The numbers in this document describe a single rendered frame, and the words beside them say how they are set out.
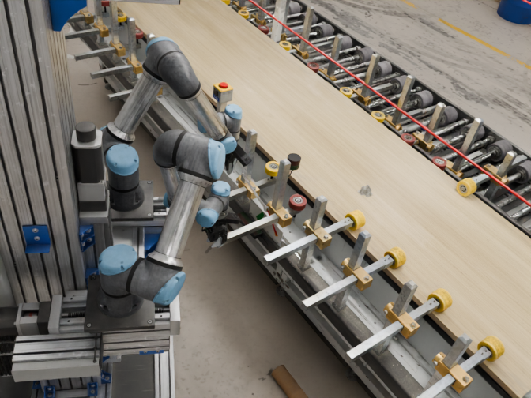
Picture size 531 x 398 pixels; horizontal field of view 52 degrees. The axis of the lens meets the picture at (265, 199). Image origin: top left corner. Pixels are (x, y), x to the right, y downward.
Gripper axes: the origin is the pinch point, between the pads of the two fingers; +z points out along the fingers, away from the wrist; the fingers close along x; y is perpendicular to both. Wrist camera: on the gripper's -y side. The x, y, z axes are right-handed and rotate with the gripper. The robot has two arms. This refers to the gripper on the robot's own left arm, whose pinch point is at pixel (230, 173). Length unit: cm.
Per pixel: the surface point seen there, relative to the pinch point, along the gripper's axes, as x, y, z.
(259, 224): 12.8, -26.0, 7.2
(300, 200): -8.6, -34.1, 2.8
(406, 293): 28, -96, -16
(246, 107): -55, 28, 3
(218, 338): 23, -19, 93
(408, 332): 31, -103, -2
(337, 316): 22, -75, 24
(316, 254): -10, -48, 31
